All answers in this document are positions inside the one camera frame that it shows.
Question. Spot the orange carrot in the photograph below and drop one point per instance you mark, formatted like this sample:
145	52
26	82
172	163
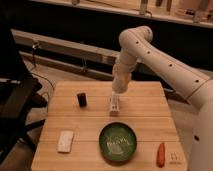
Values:
161	155

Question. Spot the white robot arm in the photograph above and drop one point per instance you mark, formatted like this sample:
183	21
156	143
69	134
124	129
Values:
194	86

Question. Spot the white sponge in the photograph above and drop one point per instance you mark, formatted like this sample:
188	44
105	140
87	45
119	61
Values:
65	141

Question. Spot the white glue bottle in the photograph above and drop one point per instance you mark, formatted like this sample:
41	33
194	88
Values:
114	104

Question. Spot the black office chair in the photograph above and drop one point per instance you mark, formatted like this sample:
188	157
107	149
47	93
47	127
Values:
14	113

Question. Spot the green ceramic plate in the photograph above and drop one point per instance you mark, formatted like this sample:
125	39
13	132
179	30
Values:
117	142

